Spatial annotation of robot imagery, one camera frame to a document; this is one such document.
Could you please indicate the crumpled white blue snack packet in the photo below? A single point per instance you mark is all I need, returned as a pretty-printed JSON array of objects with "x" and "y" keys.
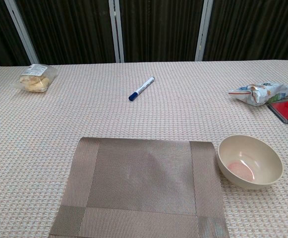
[{"x": 255, "y": 95}]

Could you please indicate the small beige bowl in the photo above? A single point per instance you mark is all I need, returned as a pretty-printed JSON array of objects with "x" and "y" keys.
[{"x": 247, "y": 153}]

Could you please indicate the red ink pad case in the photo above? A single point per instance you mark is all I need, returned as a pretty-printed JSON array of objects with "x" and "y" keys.
[{"x": 287, "y": 110}]

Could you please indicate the brown woven placemat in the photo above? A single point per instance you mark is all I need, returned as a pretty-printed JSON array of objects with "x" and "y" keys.
[{"x": 138, "y": 186}]

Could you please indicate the clear bag of pastries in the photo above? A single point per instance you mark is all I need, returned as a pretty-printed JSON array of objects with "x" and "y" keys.
[{"x": 34, "y": 83}]

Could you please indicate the white marker pen blue cap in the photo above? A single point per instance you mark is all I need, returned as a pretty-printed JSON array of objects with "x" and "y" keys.
[{"x": 141, "y": 88}]

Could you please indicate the white partition post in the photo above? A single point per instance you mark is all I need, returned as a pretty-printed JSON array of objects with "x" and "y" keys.
[
  {"x": 203, "y": 29},
  {"x": 116, "y": 32},
  {"x": 22, "y": 32}
]

